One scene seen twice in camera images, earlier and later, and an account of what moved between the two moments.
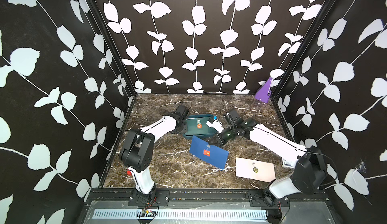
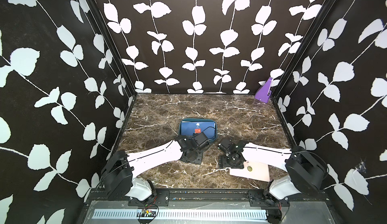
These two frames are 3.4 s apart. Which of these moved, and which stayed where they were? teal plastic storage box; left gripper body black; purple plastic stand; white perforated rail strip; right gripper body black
Moved: right gripper body black; teal plastic storage box; left gripper body black
Stayed: white perforated rail strip; purple plastic stand
